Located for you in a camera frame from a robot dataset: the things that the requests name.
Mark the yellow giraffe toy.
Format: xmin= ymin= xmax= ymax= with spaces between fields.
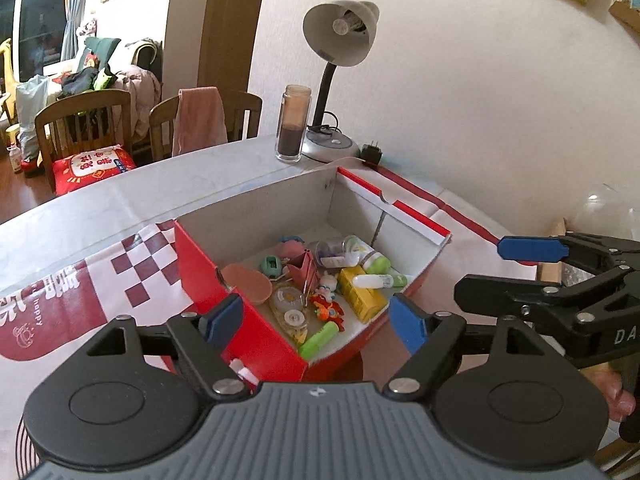
xmin=0 ymin=37 xmax=14 ymax=127

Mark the pink teal small toy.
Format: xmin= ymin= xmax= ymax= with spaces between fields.
xmin=277 ymin=235 xmax=306 ymax=261

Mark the orange red figurine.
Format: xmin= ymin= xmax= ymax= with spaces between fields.
xmin=308 ymin=293 xmax=347 ymax=332

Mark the transparent plastic wrap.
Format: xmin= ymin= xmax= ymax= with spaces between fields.
xmin=569 ymin=184 xmax=640 ymax=242

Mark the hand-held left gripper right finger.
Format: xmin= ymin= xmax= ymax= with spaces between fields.
xmin=382 ymin=294 xmax=556 ymax=401

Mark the wooden block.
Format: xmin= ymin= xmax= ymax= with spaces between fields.
xmin=536 ymin=217 xmax=569 ymax=284

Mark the glass jar dark powder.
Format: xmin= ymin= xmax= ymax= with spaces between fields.
xmin=275 ymin=84 xmax=312 ymax=164

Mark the white dog figurine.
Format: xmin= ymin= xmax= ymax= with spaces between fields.
xmin=315 ymin=270 xmax=341 ymax=299

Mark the white bottle green cap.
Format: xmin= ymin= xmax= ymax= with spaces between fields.
xmin=345 ymin=236 xmax=392 ymax=274

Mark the red cardboard box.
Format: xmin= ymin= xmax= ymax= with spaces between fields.
xmin=172 ymin=165 xmax=453 ymax=394

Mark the pile of clothes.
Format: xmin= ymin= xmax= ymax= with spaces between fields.
xmin=55 ymin=62 xmax=162 ymax=136

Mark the light sofa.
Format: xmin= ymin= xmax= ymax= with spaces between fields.
xmin=44 ymin=35 xmax=164 ymax=147

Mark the wooden door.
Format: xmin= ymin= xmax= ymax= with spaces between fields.
xmin=197 ymin=0 xmax=271 ymax=137

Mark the clear plastic bag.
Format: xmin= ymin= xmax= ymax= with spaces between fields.
xmin=14 ymin=74 xmax=51 ymax=157

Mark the pink towel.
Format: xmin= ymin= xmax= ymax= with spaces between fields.
xmin=171 ymin=86 xmax=229 ymax=158

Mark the red printed packet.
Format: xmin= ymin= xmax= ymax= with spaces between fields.
xmin=49 ymin=143 xmax=139 ymax=196

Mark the grey desk lamp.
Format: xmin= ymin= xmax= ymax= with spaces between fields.
xmin=301 ymin=1 xmax=381 ymax=164

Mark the pink binder clip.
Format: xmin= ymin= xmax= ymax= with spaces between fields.
xmin=285 ymin=250 xmax=321 ymax=292

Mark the grey curtain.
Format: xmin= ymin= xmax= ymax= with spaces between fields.
xmin=62 ymin=0 xmax=97 ymax=67

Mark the black power adapter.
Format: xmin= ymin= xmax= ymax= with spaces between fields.
xmin=362 ymin=142 xmax=385 ymax=169

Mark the white tube green cap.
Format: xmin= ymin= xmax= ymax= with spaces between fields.
xmin=352 ymin=272 xmax=409 ymax=291

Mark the teal pencil sharpener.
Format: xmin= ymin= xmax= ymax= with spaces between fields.
xmin=258 ymin=255 xmax=284 ymax=279

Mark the glass sliding door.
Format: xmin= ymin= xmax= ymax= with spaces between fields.
xmin=0 ymin=0 xmax=69 ymax=87

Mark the clear correction tape dispenser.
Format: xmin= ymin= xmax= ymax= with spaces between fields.
xmin=269 ymin=283 xmax=312 ymax=347

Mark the person's right hand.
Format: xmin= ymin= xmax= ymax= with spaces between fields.
xmin=584 ymin=362 xmax=639 ymax=423

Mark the yellow small box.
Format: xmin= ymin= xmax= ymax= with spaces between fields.
xmin=337 ymin=266 xmax=389 ymax=324

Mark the pink small bowl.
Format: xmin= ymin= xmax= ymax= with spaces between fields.
xmin=220 ymin=265 xmax=274 ymax=305

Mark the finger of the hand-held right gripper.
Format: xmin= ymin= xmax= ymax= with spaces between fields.
xmin=454 ymin=274 xmax=586 ymax=328
xmin=497 ymin=236 xmax=640 ymax=271

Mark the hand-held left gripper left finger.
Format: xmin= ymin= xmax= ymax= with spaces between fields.
xmin=92 ymin=294 xmax=251 ymax=401

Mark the green highlighter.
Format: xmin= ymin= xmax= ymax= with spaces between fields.
xmin=298 ymin=322 xmax=341 ymax=361

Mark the wooden chair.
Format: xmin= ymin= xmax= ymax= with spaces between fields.
xmin=33 ymin=88 xmax=134 ymax=194
xmin=148 ymin=90 xmax=264 ymax=162

